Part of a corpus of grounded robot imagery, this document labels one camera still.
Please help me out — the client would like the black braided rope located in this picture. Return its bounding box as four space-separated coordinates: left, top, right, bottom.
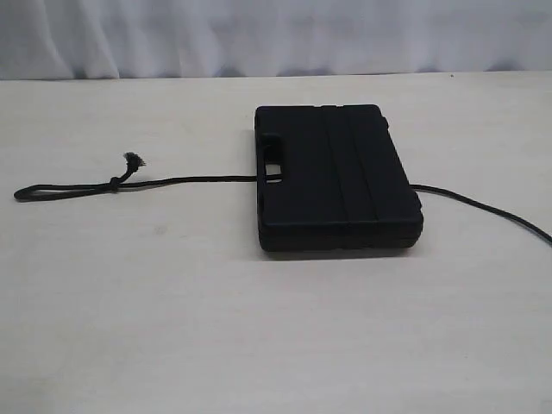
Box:
13 151 552 245

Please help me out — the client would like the black plastic carrying case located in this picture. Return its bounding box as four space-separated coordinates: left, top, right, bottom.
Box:
254 104 423 254

